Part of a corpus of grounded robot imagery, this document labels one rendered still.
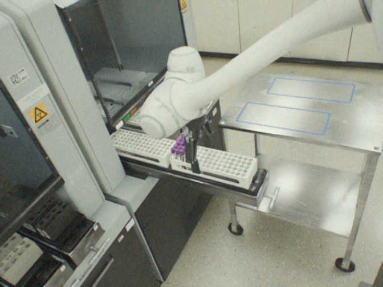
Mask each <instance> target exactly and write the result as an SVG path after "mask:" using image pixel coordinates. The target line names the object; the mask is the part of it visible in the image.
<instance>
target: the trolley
mask: <svg viewBox="0 0 383 287"><path fill-rule="evenodd" d="M217 126H218V128H219V132H220V137H221V145H222V151H226V152H229V144H228V138H227V129H231V130H237V131H242V132H248V133H254V141H255V159H256V161H257V167H259V168H262V169H267V170H269V184H268V187H267V189H266V192H265V193H266V194H271V195H273V194H274V192H275V189H276V187H277V186H279V187H280V190H279V193H278V195H277V198H276V201H275V203H274V206H273V208H272V209H271V210H270V209H269V208H268V206H269V204H270V201H271V198H266V197H263V199H262V201H261V203H260V206H259V208H258V210H256V207H254V206H251V205H248V204H244V203H240V202H236V201H234V200H230V199H229V206H230V213H231V222H232V223H229V225H228V230H229V231H230V232H231V233H232V234H234V235H237V236H240V235H242V233H243V228H242V227H241V226H240V225H239V221H238V220H237V213H236V208H235V206H238V207H242V208H245V209H248V210H252V211H256V212H259V213H263V214H266V215H268V216H272V217H275V218H278V219H282V220H285V221H288V222H292V223H296V224H300V225H303V226H306V227H310V228H314V229H318V230H321V231H322V232H326V233H330V234H333V235H336V236H340V237H344V238H347V239H348V244H347V247H346V250H345V254H344V256H343V258H338V259H336V261H335V266H336V267H337V268H338V269H339V270H341V271H343V272H353V271H355V268H356V265H355V263H354V262H353V261H351V260H350V257H351V254H352V249H353V246H354V243H355V239H356V235H357V231H358V228H359V226H360V223H361V219H362V215H363V213H364V209H365V205H366V201H367V198H368V195H369V191H370V188H371V185H372V180H373V177H374V173H375V170H376V167H377V163H378V159H379V156H380V155H381V152H383V147H382V142H383V83H374V82H367V81H355V80H342V79H330V78H322V77H310V76H297V75H285V74H278V73H266V72H256V73H255V74H253V75H252V76H251V77H249V78H248V80H247V81H246V82H245V84H244V86H243V87H242V89H241V90H240V91H239V93H238V94H237V96H236V98H235V99H234V101H233V102H232V103H231V105H230V106H229V108H228V109H227V111H226V112H225V114H224V115H223V117H222V118H221V120H220V121H219V122H218V123H217ZM259 135H264V136H270V137H276V138H282V139H287V140H293V141H299V142H305V143H309V144H315V145H321V146H327V147H332V148H335V149H341V150H347V151H353V152H358V153H364V154H365V155H364V160H363V163H362V167H361V171H360V174H359V173H353V172H350V171H344V170H339V169H333V168H330V167H324V166H319V165H313V164H310V163H304V162H299V161H293V160H290V159H284V158H279V157H273V156H270V155H266V154H262V153H260V141H259Z"/></svg>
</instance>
